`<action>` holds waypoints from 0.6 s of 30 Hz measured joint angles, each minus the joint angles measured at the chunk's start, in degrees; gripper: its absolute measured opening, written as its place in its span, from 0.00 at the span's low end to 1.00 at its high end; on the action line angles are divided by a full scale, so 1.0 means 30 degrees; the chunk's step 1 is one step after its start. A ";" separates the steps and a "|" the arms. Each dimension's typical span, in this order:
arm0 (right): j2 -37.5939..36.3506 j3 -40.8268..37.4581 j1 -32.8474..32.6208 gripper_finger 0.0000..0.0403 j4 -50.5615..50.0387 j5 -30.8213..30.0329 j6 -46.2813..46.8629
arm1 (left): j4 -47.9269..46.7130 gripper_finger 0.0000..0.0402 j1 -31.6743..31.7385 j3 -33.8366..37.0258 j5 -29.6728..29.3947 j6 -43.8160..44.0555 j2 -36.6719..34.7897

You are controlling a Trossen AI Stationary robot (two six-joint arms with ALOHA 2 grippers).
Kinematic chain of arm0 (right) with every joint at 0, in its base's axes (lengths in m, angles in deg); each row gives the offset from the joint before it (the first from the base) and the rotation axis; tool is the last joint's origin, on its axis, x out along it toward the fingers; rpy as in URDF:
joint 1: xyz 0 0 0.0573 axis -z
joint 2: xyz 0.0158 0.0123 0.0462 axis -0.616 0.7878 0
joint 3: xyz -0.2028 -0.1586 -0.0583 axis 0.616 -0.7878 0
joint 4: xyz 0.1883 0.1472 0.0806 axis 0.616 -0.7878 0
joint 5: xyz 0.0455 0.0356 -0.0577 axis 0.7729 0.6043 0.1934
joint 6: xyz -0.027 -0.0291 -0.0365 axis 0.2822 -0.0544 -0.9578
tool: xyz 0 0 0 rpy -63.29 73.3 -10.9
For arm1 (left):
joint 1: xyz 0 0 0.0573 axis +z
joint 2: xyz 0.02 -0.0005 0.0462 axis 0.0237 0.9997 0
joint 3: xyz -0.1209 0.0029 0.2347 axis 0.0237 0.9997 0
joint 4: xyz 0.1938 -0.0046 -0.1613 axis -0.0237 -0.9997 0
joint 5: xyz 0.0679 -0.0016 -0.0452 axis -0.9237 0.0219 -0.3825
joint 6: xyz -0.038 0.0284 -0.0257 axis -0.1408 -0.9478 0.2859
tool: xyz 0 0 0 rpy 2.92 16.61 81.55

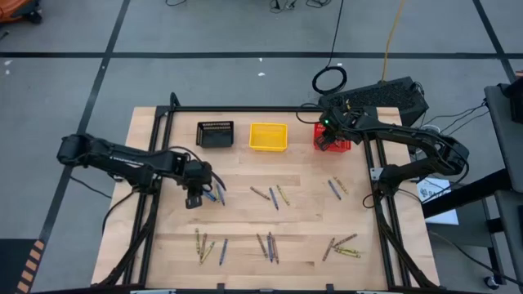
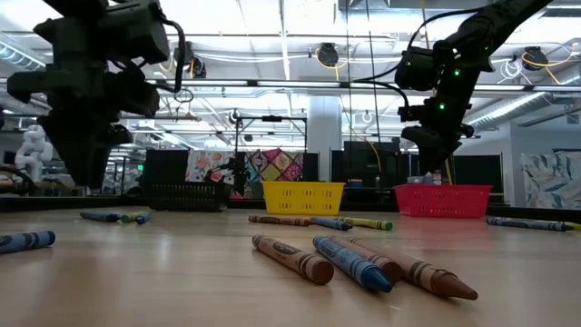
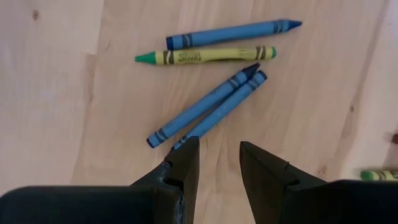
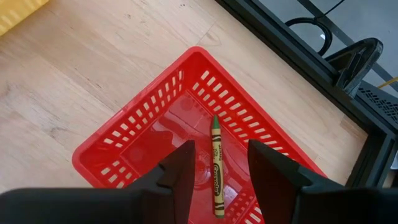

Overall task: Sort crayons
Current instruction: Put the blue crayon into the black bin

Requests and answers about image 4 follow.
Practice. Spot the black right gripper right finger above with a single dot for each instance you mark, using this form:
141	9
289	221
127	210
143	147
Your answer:
273	186

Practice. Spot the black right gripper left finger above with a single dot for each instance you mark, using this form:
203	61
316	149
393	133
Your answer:
180	180

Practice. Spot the green crayon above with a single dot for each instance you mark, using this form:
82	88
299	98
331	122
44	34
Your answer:
217	174

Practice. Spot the red plastic basket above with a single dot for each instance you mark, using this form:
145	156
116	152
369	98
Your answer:
146	155

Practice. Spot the black plastic crate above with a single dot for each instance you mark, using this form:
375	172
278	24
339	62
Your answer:
382	102

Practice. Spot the yellow plastic basket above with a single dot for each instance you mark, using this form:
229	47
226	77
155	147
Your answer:
15	12

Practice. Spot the black aluminium table frame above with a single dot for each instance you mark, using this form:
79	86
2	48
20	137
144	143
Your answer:
295	53

